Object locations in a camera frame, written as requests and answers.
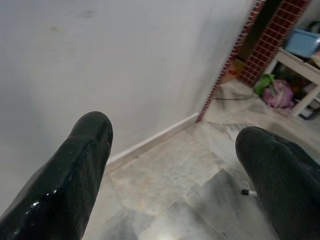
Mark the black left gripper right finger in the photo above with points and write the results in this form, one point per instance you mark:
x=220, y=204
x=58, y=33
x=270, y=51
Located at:
x=285, y=180

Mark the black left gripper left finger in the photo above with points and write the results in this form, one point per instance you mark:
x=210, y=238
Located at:
x=72, y=180

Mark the white marker pen black cap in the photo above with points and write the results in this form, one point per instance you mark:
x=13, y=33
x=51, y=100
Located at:
x=250, y=193

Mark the purple plastic bag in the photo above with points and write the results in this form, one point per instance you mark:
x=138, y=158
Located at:
x=278, y=95

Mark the white skirting board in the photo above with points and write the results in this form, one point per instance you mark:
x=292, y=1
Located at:
x=155, y=137

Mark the green plastic bag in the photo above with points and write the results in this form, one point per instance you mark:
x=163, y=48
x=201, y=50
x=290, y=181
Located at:
x=263, y=83

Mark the small red floor object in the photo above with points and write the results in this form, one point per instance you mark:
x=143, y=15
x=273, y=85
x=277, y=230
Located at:
x=232, y=72

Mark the white low shelf table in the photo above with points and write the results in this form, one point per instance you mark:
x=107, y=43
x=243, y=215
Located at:
x=290, y=58

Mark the red brick tile pillar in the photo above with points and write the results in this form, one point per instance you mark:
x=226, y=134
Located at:
x=267, y=45

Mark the blue plastic storage bin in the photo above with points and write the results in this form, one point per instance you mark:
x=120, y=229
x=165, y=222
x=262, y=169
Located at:
x=300, y=42

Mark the dark brown wooden cabinet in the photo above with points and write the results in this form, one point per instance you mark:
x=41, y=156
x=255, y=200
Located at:
x=265, y=22

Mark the red brick tile wall edge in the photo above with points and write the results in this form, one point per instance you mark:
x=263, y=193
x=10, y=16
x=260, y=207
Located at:
x=225, y=65

